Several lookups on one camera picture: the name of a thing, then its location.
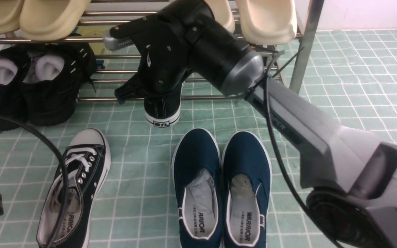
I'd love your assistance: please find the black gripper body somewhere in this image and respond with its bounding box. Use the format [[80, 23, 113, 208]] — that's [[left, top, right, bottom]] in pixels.
[[103, 0, 214, 104]]

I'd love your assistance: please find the black canvas sneaker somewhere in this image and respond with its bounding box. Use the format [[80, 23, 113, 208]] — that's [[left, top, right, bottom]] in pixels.
[[37, 128, 111, 248], [144, 83, 183, 128]]

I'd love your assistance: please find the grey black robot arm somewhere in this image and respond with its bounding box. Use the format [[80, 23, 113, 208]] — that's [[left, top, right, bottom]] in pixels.
[[103, 0, 397, 248]]

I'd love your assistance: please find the steel shoe rack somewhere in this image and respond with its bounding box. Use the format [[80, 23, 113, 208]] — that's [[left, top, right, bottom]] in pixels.
[[0, 0, 325, 104]]

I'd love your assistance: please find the cream slipper far right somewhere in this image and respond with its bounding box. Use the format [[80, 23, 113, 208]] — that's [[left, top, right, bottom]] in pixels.
[[236, 0, 297, 45]]

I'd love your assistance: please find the black mesh sneaker right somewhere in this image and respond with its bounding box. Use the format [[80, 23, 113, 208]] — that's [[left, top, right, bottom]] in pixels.
[[19, 42, 96, 126]]

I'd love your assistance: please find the black mesh sneaker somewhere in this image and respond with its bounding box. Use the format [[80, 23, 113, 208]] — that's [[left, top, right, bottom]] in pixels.
[[19, 42, 96, 126], [0, 46, 31, 123]]

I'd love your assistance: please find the navy slip-on shoe left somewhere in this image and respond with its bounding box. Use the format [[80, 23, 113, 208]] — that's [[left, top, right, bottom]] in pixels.
[[171, 128, 223, 248]]

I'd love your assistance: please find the navy slip-on shoe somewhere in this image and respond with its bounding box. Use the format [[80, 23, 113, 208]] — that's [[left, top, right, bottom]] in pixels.
[[171, 128, 223, 248], [221, 131, 272, 248]]

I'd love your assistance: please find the navy slip-on shoe right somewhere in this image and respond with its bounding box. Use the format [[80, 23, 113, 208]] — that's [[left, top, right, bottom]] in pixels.
[[221, 131, 272, 248]]

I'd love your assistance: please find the black mesh sneaker left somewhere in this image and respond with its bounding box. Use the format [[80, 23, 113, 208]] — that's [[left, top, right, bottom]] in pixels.
[[0, 46, 31, 123]]

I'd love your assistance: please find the green checked floor mat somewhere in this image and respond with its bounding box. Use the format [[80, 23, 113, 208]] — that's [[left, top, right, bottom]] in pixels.
[[0, 30, 397, 248]]

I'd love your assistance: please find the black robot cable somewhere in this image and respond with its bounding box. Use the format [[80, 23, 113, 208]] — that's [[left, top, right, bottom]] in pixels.
[[243, 48, 344, 248]]

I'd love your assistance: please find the black floor cable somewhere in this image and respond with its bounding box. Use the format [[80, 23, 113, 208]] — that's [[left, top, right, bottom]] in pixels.
[[0, 112, 70, 248]]

